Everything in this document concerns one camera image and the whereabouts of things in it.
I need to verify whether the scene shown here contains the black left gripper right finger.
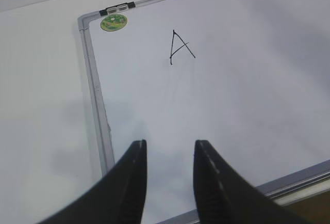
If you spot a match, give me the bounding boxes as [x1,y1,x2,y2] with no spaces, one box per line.
[193,140,307,223]

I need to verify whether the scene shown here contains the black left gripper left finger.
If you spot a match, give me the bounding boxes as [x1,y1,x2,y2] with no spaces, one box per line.
[43,140,147,223]

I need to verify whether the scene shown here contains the white magnetic whiteboard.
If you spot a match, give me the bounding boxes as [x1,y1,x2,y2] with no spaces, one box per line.
[78,0,329,223]

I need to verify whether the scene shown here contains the green round sticker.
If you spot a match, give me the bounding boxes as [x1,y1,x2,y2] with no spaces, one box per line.
[100,14,128,31]

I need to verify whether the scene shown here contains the black silver hanging clip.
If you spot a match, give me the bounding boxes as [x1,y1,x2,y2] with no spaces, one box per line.
[99,2,136,17]

